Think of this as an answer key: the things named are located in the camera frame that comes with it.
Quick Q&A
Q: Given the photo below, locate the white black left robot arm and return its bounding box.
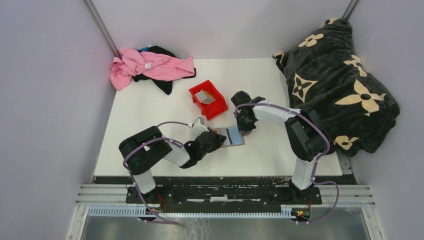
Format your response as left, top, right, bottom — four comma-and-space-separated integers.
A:
118, 126, 227, 204

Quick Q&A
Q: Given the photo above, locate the red plastic bin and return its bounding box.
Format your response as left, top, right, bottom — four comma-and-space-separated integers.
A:
188, 79, 229, 121

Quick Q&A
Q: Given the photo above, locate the stack of credit cards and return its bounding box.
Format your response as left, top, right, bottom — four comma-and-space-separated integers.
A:
194, 89, 216, 105

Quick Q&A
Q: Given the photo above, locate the black garment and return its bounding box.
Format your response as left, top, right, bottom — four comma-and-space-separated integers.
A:
121, 45, 197, 95

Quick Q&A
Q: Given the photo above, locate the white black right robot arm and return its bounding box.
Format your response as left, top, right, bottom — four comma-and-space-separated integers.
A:
230, 91, 330, 204

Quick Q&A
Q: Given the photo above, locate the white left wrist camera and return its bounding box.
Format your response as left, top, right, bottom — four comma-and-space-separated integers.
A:
187, 117, 209, 134

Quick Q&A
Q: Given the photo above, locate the black floral blanket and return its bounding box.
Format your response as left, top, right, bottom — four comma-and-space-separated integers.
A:
273, 18, 400, 157

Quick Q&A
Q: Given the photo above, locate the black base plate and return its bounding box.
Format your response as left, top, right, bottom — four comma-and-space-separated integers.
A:
126, 176, 323, 205

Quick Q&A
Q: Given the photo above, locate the pink cloth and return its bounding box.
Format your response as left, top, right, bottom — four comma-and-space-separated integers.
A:
109, 48, 196, 91

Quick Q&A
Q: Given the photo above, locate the tan leather card holder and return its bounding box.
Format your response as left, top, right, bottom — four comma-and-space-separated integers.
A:
212, 125, 246, 148

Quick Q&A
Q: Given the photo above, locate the aluminium rail frame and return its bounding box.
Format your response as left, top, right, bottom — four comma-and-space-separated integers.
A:
65, 184, 383, 240

